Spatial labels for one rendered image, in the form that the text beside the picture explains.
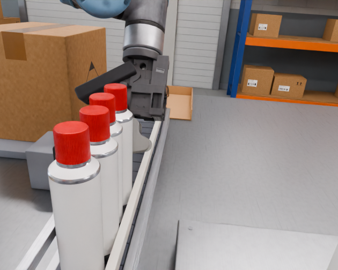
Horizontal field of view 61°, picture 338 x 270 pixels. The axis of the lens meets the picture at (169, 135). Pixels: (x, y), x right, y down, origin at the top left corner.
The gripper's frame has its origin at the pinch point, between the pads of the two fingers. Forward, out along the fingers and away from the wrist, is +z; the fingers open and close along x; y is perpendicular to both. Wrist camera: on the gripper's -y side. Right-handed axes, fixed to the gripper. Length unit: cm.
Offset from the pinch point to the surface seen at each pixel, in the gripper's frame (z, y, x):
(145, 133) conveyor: -7.9, 1.0, 24.5
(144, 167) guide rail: 0.6, 4.2, 2.8
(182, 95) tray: -31, 9, 74
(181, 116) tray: -17, 10, 50
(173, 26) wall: -199, -19, 352
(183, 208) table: 8.0, 12.4, 7.0
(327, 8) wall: -234, 195, 335
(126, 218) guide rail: 7.7, 4.0, -9.5
